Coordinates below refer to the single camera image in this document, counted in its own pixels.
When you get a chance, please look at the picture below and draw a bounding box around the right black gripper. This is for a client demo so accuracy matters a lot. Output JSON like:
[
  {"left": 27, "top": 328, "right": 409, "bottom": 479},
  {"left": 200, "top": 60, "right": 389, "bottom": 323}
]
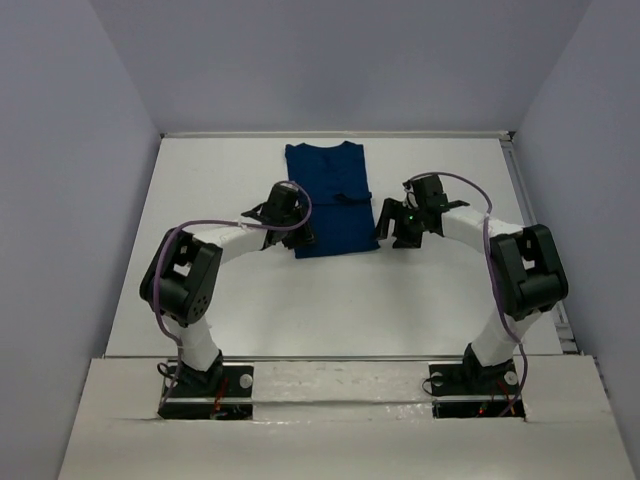
[{"left": 369, "top": 197, "right": 427, "bottom": 249}]

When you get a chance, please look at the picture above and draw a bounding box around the blue printed t shirt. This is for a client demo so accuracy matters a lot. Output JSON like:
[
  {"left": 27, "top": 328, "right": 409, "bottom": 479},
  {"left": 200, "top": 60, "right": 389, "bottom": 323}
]
[{"left": 285, "top": 141, "right": 379, "bottom": 259}]

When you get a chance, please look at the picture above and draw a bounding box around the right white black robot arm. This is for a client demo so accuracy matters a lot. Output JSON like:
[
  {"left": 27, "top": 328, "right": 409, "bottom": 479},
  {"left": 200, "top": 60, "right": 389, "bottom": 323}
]
[{"left": 373, "top": 172, "right": 569, "bottom": 399}]

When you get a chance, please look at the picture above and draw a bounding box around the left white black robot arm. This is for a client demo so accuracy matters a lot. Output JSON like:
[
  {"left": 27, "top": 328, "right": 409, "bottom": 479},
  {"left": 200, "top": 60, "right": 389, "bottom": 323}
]
[{"left": 139, "top": 180, "right": 314, "bottom": 396}]

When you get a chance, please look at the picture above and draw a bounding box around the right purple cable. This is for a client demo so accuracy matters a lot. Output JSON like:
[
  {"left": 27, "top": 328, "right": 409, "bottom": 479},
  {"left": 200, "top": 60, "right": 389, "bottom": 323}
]
[{"left": 404, "top": 172, "right": 531, "bottom": 416}]

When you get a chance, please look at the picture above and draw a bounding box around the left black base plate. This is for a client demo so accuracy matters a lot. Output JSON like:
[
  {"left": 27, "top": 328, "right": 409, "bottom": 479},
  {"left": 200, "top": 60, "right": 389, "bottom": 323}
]
[{"left": 157, "top": 362, "right": 254, "bottom": 421}]

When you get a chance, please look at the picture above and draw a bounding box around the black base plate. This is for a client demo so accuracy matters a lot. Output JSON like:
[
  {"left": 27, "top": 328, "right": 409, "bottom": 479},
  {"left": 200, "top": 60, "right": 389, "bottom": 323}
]
[
  {"left": 421, "top": 361, "right": 526, "bottom": 419},
  {"left": 157, "top": 362, "right": 254, "bottom": 421}
]

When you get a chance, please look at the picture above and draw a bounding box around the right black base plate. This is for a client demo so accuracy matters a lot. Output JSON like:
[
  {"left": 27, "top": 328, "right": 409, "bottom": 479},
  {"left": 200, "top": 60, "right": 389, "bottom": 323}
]
[{"left": 421, "top": 361, "right": 526, "bottom": 419}]

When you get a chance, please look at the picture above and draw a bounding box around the metal rail strip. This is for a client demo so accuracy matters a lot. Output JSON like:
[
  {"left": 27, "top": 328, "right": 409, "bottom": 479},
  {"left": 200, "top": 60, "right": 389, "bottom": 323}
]
[{"left": 100, "top": 351, "right": 583, "bottom": 362}]

